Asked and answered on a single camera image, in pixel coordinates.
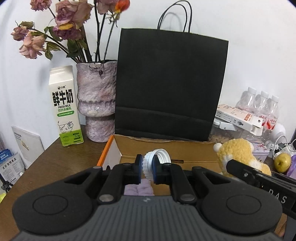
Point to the blue white leaflet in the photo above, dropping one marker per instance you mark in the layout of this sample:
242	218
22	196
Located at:
10	165

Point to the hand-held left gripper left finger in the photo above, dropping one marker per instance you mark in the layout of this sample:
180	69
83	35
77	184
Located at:
138	170

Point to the white yellow alpaca plush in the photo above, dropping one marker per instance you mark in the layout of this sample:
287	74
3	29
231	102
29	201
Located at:
240	150

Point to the purple mottled vase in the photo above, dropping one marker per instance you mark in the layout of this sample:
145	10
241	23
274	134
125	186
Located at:
97	92

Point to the yellow apple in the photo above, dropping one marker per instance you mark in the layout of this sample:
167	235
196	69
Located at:
282	162

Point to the clear water bottle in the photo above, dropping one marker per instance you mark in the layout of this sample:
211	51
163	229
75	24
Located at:
246	99
261	104
272	111

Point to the pale printed tin box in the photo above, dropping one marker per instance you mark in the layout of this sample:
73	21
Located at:
260	149

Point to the clear food container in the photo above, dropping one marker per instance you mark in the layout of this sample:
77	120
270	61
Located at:
222	134

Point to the purple tissue pack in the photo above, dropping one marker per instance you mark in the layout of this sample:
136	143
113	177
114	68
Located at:
292	166

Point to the white pink paper box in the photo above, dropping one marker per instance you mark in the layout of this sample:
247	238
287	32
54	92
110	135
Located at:
233	114

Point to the white green milk carton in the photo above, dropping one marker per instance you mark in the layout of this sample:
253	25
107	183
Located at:
64	104

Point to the black paper bag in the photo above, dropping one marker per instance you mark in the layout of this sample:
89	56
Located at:
168	81

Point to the white booklet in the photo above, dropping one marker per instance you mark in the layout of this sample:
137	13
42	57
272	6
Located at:
27	143

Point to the small white desk fan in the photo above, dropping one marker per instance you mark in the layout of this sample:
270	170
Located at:
278	132

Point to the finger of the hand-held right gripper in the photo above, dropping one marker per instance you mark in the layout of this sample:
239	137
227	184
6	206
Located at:
240	169

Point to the red cardboard box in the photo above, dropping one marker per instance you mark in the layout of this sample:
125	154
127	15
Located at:
185	148

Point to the purple fluffy headband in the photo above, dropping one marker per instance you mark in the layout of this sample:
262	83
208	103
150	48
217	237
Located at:
143	188

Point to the bottle with white cap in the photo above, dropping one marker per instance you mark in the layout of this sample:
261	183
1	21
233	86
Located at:
148	162

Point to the dried pink rose bouquet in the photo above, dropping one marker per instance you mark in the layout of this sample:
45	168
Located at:
69	14

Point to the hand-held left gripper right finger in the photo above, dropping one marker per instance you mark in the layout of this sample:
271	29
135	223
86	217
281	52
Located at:
155	172

